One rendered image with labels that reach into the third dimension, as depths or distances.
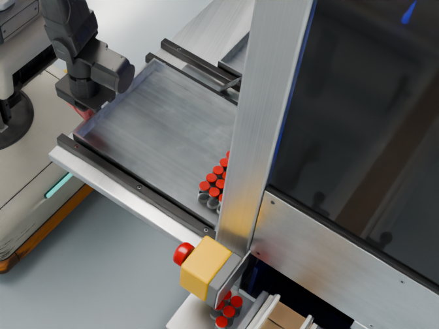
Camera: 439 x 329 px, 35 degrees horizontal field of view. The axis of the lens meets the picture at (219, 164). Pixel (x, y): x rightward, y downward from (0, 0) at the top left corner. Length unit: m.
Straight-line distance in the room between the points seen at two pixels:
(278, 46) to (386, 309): 0.45
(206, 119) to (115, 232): 0.94
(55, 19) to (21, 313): 1.23
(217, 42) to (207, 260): 0.65
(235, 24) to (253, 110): 0.80
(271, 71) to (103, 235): 1.57
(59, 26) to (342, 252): 0.58
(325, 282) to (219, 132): 0.48
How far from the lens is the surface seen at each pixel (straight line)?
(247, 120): 0.88
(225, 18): 1.66
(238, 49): 1.58
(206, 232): 1.28
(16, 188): 2.09
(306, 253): 1.03
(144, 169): 1.37
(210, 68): 1.52
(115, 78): 1.23
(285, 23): 0.74
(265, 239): 1.07
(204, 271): 1.09
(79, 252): 2.28
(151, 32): 2.87
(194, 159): 1.38
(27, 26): 1.75
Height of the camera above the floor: 2.01
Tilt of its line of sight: 55 degrees down
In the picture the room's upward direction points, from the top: 8 degrees clockwise
